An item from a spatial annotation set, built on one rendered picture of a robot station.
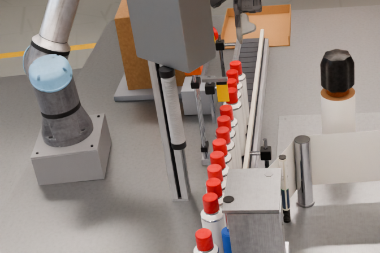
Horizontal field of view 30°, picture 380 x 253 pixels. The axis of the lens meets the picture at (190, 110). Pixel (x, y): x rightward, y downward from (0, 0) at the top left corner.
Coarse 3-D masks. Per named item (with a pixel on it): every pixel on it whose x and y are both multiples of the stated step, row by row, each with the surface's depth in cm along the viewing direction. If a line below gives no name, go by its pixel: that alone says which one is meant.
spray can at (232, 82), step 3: (228, 78) 193; (231, 78) 193; (234, 78) 193; (228, 81) 192; (231, 81) 192; (234, 81) 191; (228, 84) 191; (231, 84) 191; (234, 84) 191; (228, 87) 191; (231, 87) 191; (234, 87) 191; (237, 90) 193; (237, 93) 193; (240, 93) 194; (237, 96) 193; (240, 96) 193; (240, 99) 194; (243, 114) 197; (243, 117) 197; (246, 141) 202
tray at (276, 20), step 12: (228, 12) 291; (264, 12) 289; (276, 12) 288; (288, 12) 288; (228, 24) 285; (264, 24) 281; (276, 24) 279; (288, 24) 278; (228, 36) 276; (252, 36) 273; (264, 36) 272; (276, 36) 270; (288, 36) 261; (228, 48) 267
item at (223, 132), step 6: (222, 126) 172; (216, 132) 171; (222, 132) 170; (228, 132) 171; (228, 138) 171; (228, 144) 172; (234, 144) 173; (228, 150) 172; (234, 150) 173; (234, 156) 174; (234, 162) 174; (234, 168) 175
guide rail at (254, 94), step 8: (256, 64) 235; (256, 72) 230; (256, 80) 226; (256, 88) 221; (256, 96) 219; (248, 128) 202; (248, 136) 198; (248, 144) 195; (248, 152) 191; (248, 160) 189
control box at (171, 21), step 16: (128, 0) 158; (144, 0) 154; (160, 0) 150; (176, 0) 146; (192, 0) 149; (208, 0) 153; (144, 16) 156; (160, 16) 152; (176, 16) 149; (192, 16) 151; (208, 16) 154; (144, 32) 159; (160, 32) 155; (176, 32) 151; (192, 32) 152; (208, 32) 156; (144, 48) 162; (160, 48) 158; (176, 48) 154; (192, 48) 153; (208, 48) 157; (176, 64) 156; (192, 64) 155
